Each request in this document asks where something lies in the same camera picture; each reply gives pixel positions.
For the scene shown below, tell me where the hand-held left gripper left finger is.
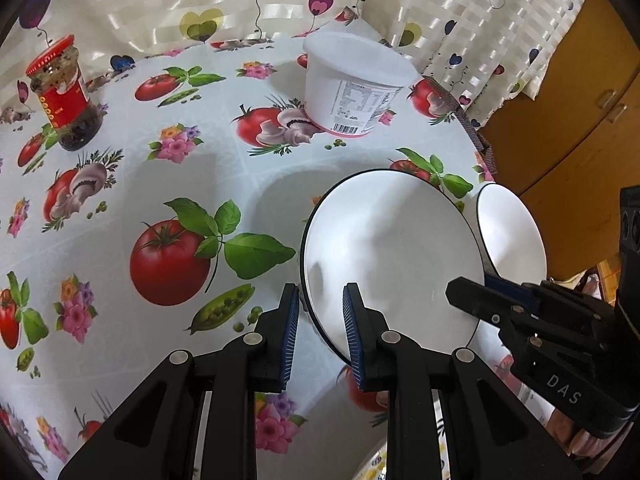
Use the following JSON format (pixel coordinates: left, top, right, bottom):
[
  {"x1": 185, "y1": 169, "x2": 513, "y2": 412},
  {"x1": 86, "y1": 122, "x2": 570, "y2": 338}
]
[{"x1": 57, "y1": 282, "x2": 302, "y2": 480}]

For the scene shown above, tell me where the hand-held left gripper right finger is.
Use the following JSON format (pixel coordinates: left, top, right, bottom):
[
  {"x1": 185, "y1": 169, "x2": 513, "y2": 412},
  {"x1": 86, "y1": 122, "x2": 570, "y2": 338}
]
[{"x1": 341, "y1": 282, "x2": 571, "y2": 480}]

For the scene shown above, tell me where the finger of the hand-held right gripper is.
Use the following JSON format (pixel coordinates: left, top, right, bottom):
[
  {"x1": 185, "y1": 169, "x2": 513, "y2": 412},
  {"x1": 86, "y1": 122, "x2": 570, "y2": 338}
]
[
  {"x1": 445, "y1": 276, "x2": 627, "y2": 438},
  {"x1": 481, "y1": 272, "x2": 621, "y2": 356}
]

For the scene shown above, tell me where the white ribbed bowl black rim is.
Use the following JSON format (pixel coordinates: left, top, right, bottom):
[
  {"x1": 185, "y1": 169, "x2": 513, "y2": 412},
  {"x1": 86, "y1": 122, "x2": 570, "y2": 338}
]
[
  {"x1": 299, "y1": 170, "x2": 487, "y2": 367},
  {"x1": 467, "y1": 182, "x2": 547, "y2": 283}
]

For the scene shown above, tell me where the yellow floral plate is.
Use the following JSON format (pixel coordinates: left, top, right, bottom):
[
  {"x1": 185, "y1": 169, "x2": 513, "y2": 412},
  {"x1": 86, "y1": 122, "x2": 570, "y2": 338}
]
[{"x1": 357, "y1": 447, "x2": 391, "y2": 480}]

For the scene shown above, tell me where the wooden cabinet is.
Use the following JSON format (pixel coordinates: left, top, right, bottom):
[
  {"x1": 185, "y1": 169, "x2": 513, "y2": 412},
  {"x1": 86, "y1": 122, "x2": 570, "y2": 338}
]
[{"x1": 477, "y1": 0, "x2": 640, "y2": 281}]

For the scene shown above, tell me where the vegetable print tablecloth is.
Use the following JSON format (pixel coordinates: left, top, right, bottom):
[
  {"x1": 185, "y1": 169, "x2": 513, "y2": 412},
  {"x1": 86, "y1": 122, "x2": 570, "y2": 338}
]
[{"x1": 0, "y1": 17, "x2": 496, "y2": 480}]

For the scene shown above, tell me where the white plastic tub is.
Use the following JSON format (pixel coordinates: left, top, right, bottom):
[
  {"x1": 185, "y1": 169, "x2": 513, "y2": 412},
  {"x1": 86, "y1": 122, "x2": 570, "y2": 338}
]
[{"x1": 301, "y1": 30, "x2": 423, "y2": 137}]

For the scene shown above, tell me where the red-label sauce jar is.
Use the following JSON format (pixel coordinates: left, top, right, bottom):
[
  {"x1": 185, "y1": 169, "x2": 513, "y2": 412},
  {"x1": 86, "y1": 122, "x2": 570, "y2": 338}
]
[{"x1": 25, "y1": 35, "x2": 104, "y2": 152}]

